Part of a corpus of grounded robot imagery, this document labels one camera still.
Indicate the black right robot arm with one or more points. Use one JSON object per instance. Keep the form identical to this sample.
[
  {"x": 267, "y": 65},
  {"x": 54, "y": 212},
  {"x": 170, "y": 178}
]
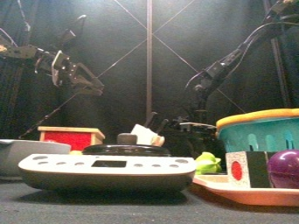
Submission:
[{"x": 252, "y": 38}]

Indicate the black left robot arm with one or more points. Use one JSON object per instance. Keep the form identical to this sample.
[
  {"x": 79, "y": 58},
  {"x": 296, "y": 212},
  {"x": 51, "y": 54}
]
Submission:
[{"x": 19, "y": 52}]

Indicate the green toy screw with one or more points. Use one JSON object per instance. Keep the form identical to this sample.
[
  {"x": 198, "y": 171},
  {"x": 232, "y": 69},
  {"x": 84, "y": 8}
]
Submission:
[{"x": 208, "y": 163}]

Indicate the teal basket with orange rim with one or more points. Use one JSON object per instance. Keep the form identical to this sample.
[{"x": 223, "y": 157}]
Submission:
[{"x": 264, "y": 131}]

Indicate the wooden box with red side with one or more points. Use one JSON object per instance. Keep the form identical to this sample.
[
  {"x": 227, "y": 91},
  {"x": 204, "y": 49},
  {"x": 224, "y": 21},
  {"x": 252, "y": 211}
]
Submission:
[{"x": 74, "y": 139}]

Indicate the black toy pot lid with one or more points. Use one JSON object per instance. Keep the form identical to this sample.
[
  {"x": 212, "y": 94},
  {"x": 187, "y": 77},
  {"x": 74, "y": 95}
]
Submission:
[{"x": 126, "y": 148}]

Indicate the black and white sushi block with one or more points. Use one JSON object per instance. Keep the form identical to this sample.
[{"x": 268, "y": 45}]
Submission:
[{"x": 248, "y": 169}]

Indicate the grey plastic bowl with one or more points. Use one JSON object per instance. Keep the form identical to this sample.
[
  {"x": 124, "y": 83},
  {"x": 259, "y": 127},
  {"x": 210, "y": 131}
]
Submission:
[{"x": 27, "y": 154}]

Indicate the purple toy eggplant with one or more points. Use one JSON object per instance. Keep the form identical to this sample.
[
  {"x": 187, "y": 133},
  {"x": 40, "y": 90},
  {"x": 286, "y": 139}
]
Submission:
[{"x": 286, "y": 169}]

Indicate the white toy cooker base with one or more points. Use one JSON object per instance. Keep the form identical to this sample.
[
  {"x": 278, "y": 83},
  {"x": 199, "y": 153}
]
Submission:
[{"x": 104, "y": 173}]

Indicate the pink plastic tray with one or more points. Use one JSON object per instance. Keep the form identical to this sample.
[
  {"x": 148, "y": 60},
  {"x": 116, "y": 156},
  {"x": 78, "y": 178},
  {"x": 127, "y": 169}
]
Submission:
[{"x": 248, "y": 197}]

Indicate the vertical metal frame pole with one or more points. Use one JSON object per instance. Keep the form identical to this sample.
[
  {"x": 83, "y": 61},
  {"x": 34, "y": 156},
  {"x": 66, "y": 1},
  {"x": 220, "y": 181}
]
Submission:
[{"x": 150, "y": 58}]

